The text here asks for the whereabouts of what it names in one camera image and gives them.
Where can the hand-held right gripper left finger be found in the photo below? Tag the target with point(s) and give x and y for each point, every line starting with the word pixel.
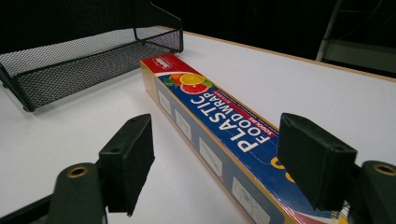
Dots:
pixel 127 161

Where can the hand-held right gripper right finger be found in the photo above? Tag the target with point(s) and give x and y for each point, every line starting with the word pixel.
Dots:
pixel 314 161

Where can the blue plastic wrap box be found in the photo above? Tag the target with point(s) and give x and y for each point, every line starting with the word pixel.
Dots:
pixel 214 124

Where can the black mesh desk tray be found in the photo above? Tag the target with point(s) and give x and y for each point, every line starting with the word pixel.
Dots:
pixel 90 49

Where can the grey metal stand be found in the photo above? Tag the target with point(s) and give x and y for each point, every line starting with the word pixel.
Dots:
pixel 355 46

